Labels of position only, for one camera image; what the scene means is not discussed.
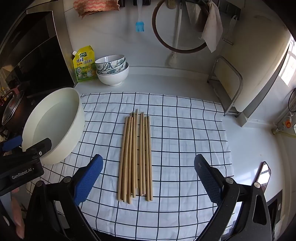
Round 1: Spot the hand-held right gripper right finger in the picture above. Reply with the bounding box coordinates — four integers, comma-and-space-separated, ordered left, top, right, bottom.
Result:
194, 153, 272, 241

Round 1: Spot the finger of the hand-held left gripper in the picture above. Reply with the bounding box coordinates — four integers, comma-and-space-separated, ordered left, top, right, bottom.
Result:
0, 136, 23, 153
22, 138, 52, 163

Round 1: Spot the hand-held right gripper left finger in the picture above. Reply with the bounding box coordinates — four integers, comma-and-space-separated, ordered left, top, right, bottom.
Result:
28, 154, 104, 241

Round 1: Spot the large white basin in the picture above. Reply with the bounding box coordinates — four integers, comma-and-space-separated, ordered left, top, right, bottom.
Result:
21, 87, 85, 165

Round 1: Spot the row of wooden chopsticks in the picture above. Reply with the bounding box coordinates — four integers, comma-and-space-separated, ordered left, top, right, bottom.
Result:
117, 109, 154, 204

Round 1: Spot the person's left hand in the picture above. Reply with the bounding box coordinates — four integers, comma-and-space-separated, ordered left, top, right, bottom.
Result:
9, 188, 26, 240

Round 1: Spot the dark pot with glass lid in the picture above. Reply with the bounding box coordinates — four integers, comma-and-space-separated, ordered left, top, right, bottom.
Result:
0, 89, 26, 130

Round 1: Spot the black smartphone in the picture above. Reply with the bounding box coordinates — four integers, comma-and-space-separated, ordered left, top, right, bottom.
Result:
251, 161, 271, 200

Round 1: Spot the white checked cloth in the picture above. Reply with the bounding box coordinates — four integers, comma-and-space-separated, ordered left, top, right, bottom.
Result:
25, 92, 234, 239

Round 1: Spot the yellow seasoning pouch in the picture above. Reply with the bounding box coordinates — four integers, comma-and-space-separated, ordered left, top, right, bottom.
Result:
71, 46, 97, 83

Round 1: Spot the orange knob valve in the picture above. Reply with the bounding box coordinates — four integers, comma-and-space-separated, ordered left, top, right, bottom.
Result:
272, 116, 296, 136

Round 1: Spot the plain white bowl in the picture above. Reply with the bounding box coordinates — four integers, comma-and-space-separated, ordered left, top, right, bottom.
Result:
97, 63, 129, 87

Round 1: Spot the blue patterned bowl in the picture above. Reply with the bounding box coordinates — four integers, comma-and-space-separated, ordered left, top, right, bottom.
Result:
95, 55, 126, 70
96, 61, 128, 75

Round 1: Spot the cream cutting board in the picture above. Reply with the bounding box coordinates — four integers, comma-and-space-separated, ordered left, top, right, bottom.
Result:
222, 15, 293, 128

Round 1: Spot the window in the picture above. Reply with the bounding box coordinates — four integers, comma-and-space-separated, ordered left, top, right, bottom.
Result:
277, 37, 296, 86

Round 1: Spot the grey hanging peeler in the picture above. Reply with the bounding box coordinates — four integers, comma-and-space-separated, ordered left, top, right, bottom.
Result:
223, 15, 238, 44

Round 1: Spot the beige hanging towel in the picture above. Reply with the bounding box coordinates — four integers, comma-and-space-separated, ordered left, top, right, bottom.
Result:
196, 0, 223, 53

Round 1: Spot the pink striped rag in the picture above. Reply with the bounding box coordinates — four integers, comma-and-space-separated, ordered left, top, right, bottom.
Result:
73, 0, 121, 17

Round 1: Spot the blue silicone brush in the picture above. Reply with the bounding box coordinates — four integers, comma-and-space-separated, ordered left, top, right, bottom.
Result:
135, 0, 145, 32

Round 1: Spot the black wall rail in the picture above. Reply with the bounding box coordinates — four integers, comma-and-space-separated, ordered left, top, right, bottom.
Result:
120, 0, 241, 14

